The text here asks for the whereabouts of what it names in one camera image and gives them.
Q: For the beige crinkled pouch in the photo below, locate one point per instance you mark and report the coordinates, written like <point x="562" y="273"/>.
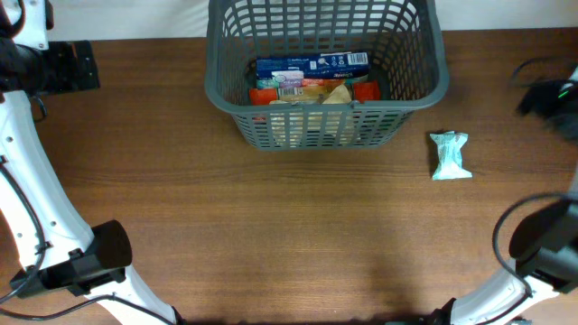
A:
<point x="307" y="129"/>

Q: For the mint green wipes packet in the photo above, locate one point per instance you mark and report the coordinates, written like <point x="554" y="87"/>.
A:
<point x="449" y="145"/>

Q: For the orange spaghetti packet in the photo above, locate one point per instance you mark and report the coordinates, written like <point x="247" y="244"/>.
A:
<point x="318" y="94"/>

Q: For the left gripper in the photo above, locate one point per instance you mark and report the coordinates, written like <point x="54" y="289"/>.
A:
<point x="63" y="57"/>

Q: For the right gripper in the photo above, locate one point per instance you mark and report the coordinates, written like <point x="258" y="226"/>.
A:
<point x="538" y="99"/>

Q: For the grey plastic basket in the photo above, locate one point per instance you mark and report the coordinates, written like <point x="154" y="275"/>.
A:
<point x="403" y="40"/>

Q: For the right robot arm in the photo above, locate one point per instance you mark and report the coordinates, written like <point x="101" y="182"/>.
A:
<point x="542" y="264"/>

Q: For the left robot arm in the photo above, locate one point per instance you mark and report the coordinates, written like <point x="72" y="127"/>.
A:
<point x="58" y="249"/>

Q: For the blue tissue multipack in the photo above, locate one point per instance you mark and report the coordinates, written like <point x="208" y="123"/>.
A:
<point x="293" y="71"/>

